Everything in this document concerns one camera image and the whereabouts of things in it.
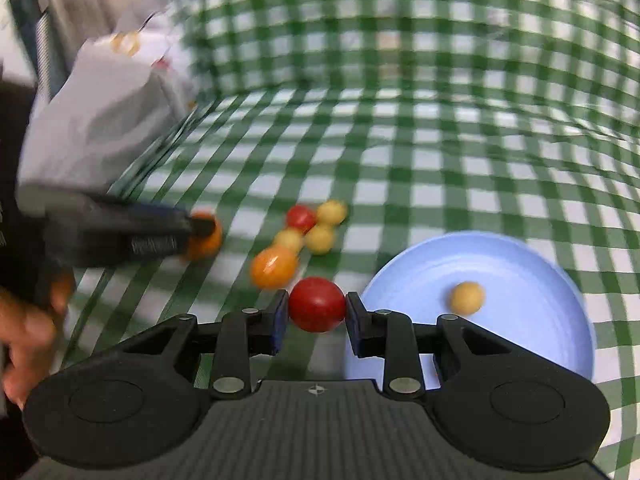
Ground green white checkered cloth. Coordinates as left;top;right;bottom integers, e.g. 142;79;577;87
50;0;640;480

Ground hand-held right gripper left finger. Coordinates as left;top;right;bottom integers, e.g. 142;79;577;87
107;290;290;402

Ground white plastic bag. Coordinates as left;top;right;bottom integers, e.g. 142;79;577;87
17;10;201;201

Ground person's left hand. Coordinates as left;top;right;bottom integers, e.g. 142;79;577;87
0;270;77;411

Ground yellow cherry tomato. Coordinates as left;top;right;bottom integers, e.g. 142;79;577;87
450;281;486;316
304;225;336;255
316;200;348;226
273;228;305;253

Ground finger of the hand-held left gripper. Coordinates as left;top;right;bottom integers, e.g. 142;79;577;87
132;202;217;239

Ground orange cherry tomato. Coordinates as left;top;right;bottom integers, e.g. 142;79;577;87
250;246;299;289
181;210;224;262

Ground grey ribbed panel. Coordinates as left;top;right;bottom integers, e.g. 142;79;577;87
20;0;71;106

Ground red cherry tomato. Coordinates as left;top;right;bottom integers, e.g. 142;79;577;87
288;276;347;334
285;205;317;233

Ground light blue plate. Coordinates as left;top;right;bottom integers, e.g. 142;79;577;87
345;230;597;396

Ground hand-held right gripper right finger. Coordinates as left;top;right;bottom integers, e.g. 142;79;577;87
346;291;521;402

